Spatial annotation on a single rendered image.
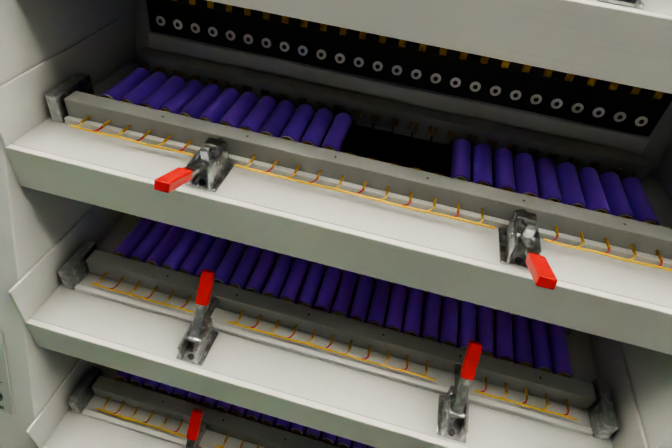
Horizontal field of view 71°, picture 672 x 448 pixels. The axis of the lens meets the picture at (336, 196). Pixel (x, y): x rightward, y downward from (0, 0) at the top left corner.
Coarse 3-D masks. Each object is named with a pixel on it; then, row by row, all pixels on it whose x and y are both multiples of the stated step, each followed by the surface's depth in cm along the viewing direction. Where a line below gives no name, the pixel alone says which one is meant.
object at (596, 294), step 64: (64, 64) 45; (128, 64) 55; (256, 64) 52; (0, 128) 40; (64, 128) 44; (384, 128) 50; (576, 128) 48; (64, 192) 43; (128, 192) 41; (192, 192) 39; (256, 192) 40; (320, 192) 41; (320, 256) 40; (384, 256) 38; (448, 256) 37; (576, 256) 38; (576, 320) 38; (640, 320) 36
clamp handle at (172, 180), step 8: (200, 152) 39; (208, 152) 38; (200, 160) 39; (208, 160) 39; (176, 168) 36; (184, 168) 36; (192, 168) 37; (200, 168) 37; (168, 176) 34; (176, 176) 34; (184, 176) 35; (160, 184) 33; (168, 184) 33; (176, 184) 34; (168, 192) 33
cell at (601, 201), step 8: (584, 168) 45; (592, 168) 45; (584, 176) 44; (592, 176) 44; (584, 184) 44; (592, 184) 43; (600, 184) 43; (584, 192) 43; (592, 192) 42; (600, 192) 42; (592, 200) 42; (600, 200) 41; (592, 208) 41; (600, 208) 41; (608, 208) 41
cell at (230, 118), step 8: (248, 96) 48; (256, 96) 49; (240, 104) 47; (248, 104) 48; (232, 112) 46; (240, 112) 46; (248, 112) 47; (224, 120) 44; (232, 120) 45; (240, 120) 46
